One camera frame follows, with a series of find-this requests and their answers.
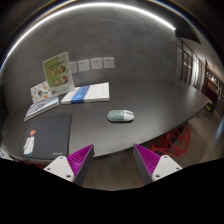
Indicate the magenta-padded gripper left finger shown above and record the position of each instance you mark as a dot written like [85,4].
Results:
[60,166]

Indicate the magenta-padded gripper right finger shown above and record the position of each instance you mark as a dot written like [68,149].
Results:
[165,166]

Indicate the green and white computer mouse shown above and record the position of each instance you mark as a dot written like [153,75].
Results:
[120,116]

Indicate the dark grey cartoon mouse pad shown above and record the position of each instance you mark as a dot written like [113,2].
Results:
[50,135]

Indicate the grey striped book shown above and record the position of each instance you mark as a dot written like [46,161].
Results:
[40,108]

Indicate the white card with colourful stickers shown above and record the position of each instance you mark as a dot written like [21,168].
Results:
[40,92]

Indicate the white book with blue band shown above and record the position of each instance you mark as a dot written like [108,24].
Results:
[90,93]

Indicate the green menu sign stand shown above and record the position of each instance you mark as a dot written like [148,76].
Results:
[58,73]

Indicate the black-framed glass partition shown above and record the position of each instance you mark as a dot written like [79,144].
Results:
[186,63]

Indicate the curved ceiling light strip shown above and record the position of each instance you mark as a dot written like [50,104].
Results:
[100,4]

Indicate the white wall socket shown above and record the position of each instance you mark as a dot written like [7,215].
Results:
[73,67]
[96,63]
[108,62]
[83,65]

